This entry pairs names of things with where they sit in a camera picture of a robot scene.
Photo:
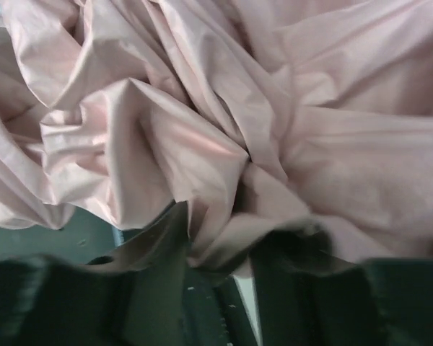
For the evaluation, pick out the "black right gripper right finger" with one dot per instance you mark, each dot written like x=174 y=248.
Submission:
x=307 y=297

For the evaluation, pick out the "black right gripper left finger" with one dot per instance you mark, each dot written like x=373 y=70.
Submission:
x=142 y=293

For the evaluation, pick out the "pink umbrella with black lining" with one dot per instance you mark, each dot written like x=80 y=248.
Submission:
x=258 y=114

